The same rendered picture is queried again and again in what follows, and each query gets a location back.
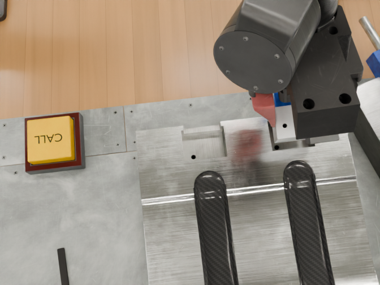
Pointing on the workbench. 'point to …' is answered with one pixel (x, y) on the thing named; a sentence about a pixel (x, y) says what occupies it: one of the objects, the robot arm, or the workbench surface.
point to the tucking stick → (63, 266)
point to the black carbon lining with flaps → (302, 207)
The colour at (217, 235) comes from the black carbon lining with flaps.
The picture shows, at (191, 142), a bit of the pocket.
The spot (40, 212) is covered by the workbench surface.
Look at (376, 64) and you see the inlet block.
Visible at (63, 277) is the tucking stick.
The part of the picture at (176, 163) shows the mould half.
